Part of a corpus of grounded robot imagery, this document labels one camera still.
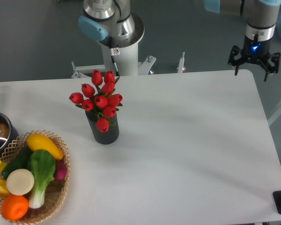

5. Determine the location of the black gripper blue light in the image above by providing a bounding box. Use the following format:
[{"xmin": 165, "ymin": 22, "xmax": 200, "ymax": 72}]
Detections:
[{"xmin": 228, "ymin": 36, "xmax": 281, "ymax": 82}]

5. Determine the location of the red tulip bouquet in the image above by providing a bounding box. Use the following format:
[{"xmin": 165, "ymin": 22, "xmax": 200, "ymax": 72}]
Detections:
[{"xmin": 69, "ymin": 69, "xmax": 123, "ymax": 129}]

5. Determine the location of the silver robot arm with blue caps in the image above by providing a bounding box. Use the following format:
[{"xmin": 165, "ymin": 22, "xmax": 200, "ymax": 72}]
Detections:
[{"xmin": 78, "ymin": 0, "xmax": 281, "ymax": 76}]

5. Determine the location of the dark grey ribbed vase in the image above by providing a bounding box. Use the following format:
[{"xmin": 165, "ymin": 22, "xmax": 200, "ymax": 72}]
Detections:
[{"xmin": 85, "ymin": 111, "xmax": 119, "ymax": 144}]

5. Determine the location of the purple radish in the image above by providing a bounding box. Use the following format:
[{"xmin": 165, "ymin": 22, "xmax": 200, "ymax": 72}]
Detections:
[{"xmin": 53, "ymin": 161, "xmax": 67, "ymax": 180}]

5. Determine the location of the yellow squash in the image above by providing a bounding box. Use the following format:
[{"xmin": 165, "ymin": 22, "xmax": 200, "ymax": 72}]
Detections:
[{"xmin": 27, "ymin": 133, "xmax": 64, "ymax": 160}]

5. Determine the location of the green bok choy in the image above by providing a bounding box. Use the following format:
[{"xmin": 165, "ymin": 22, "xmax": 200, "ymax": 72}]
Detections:
[{"xmin": 28, "ymin": 150, "xmax": 56, "ymax": 209}]

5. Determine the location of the dark green cucumber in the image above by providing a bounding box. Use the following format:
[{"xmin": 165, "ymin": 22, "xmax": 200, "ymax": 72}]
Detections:
[{"xmin": 1, "ymin": 145, "xmax": 33, "ymax": 179}]

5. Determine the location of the woven wicker basket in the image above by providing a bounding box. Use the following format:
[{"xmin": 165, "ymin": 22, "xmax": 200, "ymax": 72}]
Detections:
[{"xmin": 0, "ymin": 130, "xmax": 70, "ymax": 225}]

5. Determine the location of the white round bun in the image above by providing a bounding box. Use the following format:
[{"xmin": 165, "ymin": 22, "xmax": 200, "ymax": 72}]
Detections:
[{"xmin": 6, "ymin": 169, "xmax": 34, "ymax": 195}]

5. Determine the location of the orange fruit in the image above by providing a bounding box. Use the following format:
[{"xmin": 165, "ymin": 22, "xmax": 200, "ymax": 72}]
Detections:
[{"xmin": 0, "ymin": 195, "xmax": 29, "ymax": 220}]

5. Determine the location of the yellow bell pepper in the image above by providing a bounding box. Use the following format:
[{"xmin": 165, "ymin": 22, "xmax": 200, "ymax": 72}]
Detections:
[{"xmin": 0, "ymin": 178, "xmax": 11, "ymax": 199}]

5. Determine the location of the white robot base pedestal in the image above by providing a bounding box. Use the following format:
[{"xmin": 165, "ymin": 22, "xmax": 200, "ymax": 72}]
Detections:
[{"xmin": 99, "ymin": 12, "xmax": 144, "ymax": 76}]

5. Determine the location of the white metal base frame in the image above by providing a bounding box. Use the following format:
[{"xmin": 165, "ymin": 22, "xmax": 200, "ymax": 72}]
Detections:
[{"xmin": 71, "ymin": 52, "xmax": 186, "ymax": 78}]

